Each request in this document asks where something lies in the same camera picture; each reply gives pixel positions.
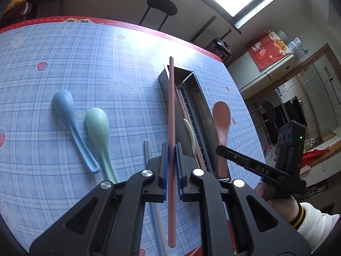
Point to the black metal frame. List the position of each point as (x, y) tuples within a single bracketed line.
[(205, 28)]

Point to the red wall hanging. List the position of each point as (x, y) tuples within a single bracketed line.
[(266, 56)]

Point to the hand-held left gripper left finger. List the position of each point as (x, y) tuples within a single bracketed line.
[(164, 165)]

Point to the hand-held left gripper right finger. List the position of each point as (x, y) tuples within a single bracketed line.
[(179, 165)]

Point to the clear plastic container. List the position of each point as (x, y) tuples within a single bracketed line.
[(297, 46)]

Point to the dark red bag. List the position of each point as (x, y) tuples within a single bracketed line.
[(18, 10)]

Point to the blue spoon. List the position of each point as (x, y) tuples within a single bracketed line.
[(64, 104)]

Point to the black round-back chair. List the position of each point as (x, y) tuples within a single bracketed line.
[(161, 5)]

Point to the red cloth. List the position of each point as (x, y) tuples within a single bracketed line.
[(315, 157)]

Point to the black windowsill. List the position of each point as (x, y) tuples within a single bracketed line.
[(231, 24)]

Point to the person's right hand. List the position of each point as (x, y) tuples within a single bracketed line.
[(282, 208)]

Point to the green spoon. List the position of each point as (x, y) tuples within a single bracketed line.
[(97, 122)]

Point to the grey blue chopstick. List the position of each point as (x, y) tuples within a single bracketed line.
[(193, 117)]

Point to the metal utensil container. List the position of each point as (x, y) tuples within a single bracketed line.
[(203, 104)]

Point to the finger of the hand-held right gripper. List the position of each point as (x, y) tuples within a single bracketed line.
[(247, 162)]

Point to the blue plaid printed tablecloth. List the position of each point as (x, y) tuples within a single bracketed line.
[(80, 58)]

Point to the white spoon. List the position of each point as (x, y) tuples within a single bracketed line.
[(188, 128)]

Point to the pink spoon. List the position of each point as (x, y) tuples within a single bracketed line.
[(221, 114)]

